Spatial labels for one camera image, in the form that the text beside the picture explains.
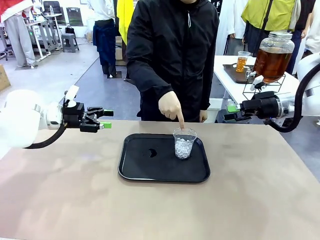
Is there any figure with navy apron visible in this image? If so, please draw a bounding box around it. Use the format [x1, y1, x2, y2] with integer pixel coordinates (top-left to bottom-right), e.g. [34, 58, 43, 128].
[86, 0, 123, 79]

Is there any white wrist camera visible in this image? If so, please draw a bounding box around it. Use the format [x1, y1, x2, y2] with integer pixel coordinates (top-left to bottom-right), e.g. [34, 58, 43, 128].
[249, 75, 266, 92]
[63, 85, 81, 108]

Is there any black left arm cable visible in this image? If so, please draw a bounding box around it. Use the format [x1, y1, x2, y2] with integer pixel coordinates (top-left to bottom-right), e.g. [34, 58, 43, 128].
[23, 122, 66, 150]

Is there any glass tea drink dispenser jar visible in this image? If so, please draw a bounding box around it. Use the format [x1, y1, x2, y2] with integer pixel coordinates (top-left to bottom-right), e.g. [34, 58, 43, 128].
[252, 30, 296, 84]

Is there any white plastic bin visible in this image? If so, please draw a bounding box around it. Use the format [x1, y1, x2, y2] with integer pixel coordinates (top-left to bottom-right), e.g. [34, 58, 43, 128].
[208, 97, 226, 124]

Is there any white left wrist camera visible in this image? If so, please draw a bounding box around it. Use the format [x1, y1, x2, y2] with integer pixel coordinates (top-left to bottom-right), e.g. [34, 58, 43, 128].
[63, 85, 81, 108]

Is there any dark brown serving tray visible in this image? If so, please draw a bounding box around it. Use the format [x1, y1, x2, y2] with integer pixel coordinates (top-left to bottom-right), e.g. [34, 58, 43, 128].
[222, 63, 256, 85]

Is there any yellow-green jacket on mannequin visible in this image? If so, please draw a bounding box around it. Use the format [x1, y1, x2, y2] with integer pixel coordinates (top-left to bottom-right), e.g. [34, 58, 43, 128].
[240, 0, 297, 31]

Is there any yellow hanging cloth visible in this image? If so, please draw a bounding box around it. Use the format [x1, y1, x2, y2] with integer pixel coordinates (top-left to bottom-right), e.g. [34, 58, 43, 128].
[116, 0, 136, 45]

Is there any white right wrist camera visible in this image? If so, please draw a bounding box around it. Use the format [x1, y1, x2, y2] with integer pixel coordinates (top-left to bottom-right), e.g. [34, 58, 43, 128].
[249, 75, 266, 92]

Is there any person torso in black jacket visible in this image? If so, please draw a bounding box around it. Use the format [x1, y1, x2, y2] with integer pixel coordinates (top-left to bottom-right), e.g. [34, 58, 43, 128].
[125, 0, 221, 124]

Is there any black wire dispenser stand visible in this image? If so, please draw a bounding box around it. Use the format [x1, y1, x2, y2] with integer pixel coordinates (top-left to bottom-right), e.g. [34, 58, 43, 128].
[242, 73, 287, 101]

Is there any white hanging garment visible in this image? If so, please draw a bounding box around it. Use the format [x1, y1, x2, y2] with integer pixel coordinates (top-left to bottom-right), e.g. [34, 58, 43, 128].
[215, 0, 249, 57]

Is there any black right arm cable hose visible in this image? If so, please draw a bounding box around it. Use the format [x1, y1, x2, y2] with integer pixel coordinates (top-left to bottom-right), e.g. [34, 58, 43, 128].
[263, 63, 320, 134]

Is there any person's right forearm black sleeve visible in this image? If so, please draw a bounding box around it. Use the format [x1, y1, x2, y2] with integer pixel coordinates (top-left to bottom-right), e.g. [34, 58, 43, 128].
[129, 67, 176, 104]

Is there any person's right hand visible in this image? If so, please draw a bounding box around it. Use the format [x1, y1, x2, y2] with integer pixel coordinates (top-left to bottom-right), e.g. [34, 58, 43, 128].
[158, 90, 186, 132]

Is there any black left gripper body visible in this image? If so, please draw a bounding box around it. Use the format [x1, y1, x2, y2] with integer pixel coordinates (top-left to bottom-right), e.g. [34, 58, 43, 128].
[62, 101, 87, 129]

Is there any short clear plastic iced cup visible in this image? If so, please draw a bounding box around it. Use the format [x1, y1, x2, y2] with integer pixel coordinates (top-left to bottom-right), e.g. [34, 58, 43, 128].
[172, 127, 198, 161]

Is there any grey plastic stool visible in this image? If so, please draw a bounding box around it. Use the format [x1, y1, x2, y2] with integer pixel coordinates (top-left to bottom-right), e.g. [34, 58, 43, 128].
[60, 32, 81, 54]

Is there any grey standing desk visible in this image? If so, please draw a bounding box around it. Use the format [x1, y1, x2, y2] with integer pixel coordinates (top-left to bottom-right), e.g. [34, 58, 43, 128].
[24, 12, 64, 57]

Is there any black plastic serving tray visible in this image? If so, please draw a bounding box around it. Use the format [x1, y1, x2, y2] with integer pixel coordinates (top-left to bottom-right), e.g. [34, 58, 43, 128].
[117, 133, 211, 185]

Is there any bystander in grey trousers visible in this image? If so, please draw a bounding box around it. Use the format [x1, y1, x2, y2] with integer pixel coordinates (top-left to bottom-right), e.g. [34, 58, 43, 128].
[0, 0, 37, 69]

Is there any cardboard box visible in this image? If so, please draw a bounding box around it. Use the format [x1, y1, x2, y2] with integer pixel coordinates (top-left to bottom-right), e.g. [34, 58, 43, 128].
[0, 63, 12, 92]

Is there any tall clear plastic iced cup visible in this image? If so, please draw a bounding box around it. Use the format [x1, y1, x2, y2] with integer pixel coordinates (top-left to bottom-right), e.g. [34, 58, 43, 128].
[236, 50, 251, 74]

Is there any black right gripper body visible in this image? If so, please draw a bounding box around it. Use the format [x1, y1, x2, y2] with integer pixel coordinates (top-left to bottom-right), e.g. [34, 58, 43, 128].
[251, 91, 283, 120]

